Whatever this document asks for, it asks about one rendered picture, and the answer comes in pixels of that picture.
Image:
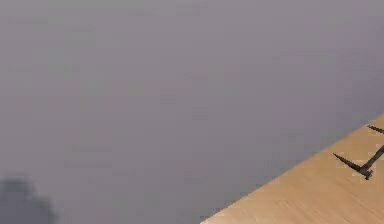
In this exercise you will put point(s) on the black thin-legged stand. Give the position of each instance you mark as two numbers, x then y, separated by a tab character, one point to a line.
350	163

